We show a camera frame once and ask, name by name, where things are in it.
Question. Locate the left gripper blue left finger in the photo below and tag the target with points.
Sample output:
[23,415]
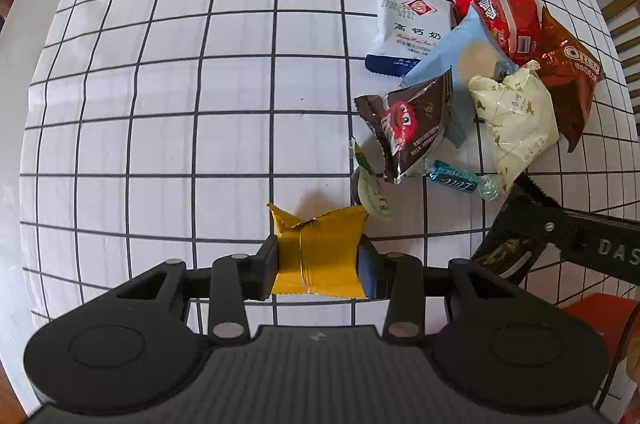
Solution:
[260,271]

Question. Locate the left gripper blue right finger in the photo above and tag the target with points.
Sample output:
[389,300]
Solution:
[376,271]

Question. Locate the yellow snack packet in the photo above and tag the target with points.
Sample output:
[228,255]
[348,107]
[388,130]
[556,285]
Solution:
[319,256]

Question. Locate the teal candy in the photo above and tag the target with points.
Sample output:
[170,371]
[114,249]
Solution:
[488,187]

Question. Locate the cream patterned snack pouch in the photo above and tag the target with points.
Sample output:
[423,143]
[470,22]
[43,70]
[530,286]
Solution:
[519,114]

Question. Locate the brown M&M's packet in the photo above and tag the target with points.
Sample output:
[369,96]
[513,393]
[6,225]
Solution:
[408,123]

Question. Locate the brown Oreo bag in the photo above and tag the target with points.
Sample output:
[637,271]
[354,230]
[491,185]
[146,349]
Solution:
[571,73]

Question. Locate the light blue cookie packet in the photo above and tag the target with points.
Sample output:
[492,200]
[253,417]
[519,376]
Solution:
[468,51]

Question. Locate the red chips bag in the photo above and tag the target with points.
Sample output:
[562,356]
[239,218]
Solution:
[514,24]

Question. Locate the white blue milk tablet packet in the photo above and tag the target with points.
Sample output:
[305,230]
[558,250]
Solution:
[408,30]

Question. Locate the white red cardboard box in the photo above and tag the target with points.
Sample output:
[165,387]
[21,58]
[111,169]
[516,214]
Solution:
[607,314]

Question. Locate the small round jelly cup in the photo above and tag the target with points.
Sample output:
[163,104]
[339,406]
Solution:
[367,191]

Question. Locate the wooden slat chair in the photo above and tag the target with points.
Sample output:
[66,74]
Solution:
[626,39]

